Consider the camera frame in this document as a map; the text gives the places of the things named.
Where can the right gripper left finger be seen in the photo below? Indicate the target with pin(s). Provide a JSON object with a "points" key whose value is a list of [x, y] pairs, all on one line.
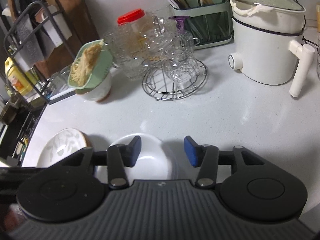
{"points": [[76, 171]]}

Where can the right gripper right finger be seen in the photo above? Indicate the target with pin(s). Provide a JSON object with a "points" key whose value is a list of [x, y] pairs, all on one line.
{"points": [[208, 158]]}

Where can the white bowl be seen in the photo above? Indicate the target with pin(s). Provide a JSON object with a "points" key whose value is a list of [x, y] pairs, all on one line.
{"points": [[98, 93], [147, 157]]}

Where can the leaf pattern plate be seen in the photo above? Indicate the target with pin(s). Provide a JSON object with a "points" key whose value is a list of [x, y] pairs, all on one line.
{"points": [[61, 145]]}

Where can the white bowl under colander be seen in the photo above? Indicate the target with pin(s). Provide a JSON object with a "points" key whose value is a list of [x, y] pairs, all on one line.
{"points": [[98, 93]]}

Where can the green colander with noodles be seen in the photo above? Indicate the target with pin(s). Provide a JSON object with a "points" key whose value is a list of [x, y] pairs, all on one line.
{"points": [[91, 65]]}

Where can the red lid plastic jar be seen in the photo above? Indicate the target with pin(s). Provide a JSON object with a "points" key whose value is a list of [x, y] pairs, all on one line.
{"points": [[133, 25]]}

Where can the yellow detergent jug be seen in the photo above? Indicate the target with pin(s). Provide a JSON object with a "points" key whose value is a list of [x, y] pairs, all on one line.
{"points": [[15, 77]]}

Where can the black metal dish rack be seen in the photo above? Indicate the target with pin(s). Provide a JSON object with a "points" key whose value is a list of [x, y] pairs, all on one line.
{"points": [[27, 41]]}

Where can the wooden cutting board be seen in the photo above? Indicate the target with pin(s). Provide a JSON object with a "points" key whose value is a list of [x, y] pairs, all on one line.
{"points": [[83, 31]]}

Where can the green chopstick holder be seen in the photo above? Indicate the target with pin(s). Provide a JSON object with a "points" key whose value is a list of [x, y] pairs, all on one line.
{"points": [[209, 21]]}

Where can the white electric cooking pot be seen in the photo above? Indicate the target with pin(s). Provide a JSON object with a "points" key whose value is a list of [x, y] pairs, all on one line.
{"points": [[268, 39]]}

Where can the wire glass rack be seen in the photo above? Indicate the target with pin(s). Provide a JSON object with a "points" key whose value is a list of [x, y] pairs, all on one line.
{"points": [[161, 83]]}

